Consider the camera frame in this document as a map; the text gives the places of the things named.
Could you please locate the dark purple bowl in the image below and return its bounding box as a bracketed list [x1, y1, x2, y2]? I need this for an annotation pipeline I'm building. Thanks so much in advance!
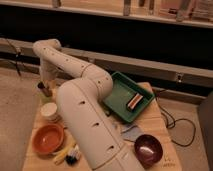
[134, 134, 163, 169]

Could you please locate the orange bowl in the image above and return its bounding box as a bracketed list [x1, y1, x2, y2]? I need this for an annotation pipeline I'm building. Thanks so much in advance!
[32, 124, 65, 155]

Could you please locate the light green cup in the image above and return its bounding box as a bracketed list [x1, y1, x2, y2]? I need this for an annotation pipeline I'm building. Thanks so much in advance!
[38, 91, 52, 104]

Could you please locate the green plastic tray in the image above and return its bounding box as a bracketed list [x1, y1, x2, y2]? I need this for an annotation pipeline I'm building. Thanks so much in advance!
[103, 72, 154, 123]

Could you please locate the white cup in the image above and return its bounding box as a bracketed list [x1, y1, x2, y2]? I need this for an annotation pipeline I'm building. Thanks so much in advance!
[40, 102, 60, 122]

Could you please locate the black power cable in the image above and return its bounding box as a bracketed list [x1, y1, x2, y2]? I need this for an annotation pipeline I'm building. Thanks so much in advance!
[153, 88, 198, 148]

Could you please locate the grey blue cloth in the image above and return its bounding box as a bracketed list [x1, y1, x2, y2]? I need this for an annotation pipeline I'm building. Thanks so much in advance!
[113, 122, 143, 142]

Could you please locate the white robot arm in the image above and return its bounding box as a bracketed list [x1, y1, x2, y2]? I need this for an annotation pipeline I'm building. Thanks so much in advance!
[33, 39, 145, 171]

